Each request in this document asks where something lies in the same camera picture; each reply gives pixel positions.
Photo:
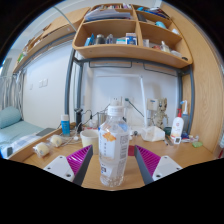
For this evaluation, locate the teal pillow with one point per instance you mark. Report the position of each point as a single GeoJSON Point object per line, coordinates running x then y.
{"type": "Point", "coordinates": [9, 117]}

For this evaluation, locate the black electric shaver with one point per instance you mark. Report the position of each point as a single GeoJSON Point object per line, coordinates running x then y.
{"type": "Point", "coordinates": [78, 120]}

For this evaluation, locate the white wall switch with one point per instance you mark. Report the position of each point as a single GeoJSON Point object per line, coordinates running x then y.
{"type": "Point", "coordinates": [43, 83]}

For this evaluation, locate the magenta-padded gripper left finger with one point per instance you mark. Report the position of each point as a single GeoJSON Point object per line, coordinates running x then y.
{"type": "Point", "coordinates": [58, 166]}

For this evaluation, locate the small green box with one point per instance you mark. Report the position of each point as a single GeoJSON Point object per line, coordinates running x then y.
{"type": "Point", "coordinates": [197, 144]}

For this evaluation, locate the white desk lamp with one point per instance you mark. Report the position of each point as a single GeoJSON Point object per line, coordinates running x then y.
{"type": "Point", "coordinates": [143, 100]}

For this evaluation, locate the grey metal bed frame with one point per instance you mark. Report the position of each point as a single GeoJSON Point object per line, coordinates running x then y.
{"type": "Point", "coordinates": [69, 83]}

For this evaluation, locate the teal bed mattress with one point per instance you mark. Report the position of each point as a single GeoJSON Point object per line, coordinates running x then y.
{"type": "Point", "coordinates": [16, 133]}

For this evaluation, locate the wrapped round bun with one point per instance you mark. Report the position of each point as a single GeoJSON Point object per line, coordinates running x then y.
{"type": "Point", "coordinates": [56, 140]}
{"type": "Point", "coordinates": [41, 149]}

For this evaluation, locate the clear spray bottle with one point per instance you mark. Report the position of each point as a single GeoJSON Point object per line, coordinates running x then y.
{"type": "Point", "coordinates": [185, 120]}

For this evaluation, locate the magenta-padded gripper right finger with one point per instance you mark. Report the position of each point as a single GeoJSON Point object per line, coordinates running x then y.
{"type": "Point", "coordinates": [166, 166]}

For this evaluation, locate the small white display clock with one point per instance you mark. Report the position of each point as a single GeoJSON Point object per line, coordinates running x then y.
{"type": "Point", "coordinates": [176, 139]}

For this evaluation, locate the metal cup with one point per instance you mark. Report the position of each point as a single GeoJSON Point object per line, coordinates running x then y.
{"type": "Point", "coordinates": [101, 119]}

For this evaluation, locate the wooden bunk bed board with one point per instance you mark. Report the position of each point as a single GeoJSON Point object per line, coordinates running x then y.
{"type": "Point", "coordinates": [50, 35]}

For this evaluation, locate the clear plastic water bottle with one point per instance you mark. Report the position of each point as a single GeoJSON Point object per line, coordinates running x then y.
{"type": "Point", "coordinates": [113, 150]}

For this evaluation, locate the dark green round jar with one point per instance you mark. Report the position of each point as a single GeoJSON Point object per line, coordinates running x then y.
{"type": "Point", "coordinates": [167, 130]}

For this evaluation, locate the wooden wardrobe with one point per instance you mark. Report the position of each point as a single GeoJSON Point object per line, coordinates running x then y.
{"type": "Point", "coordinates": [206, 83]}

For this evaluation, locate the white wall box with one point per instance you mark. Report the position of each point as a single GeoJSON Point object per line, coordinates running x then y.
{"type": "Point", "coordinates": [152, 104]}

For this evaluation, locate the wooden shelf unit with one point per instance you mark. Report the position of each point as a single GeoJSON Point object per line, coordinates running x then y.
{"type": "Point", "coordinates": [133, 50]}

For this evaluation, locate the white pump bottle red nozzle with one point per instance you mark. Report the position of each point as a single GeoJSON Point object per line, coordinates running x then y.
{"type": "Point", "coordinates": [177, 126]}

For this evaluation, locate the blue tube with white cap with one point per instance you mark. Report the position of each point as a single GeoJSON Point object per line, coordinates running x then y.
{"type": "Point", "coordinates": [65, 126]}

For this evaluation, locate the tree creature figurine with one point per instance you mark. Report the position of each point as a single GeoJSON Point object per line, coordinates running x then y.
{"type": "Point", "coordinates": [160, 115]}

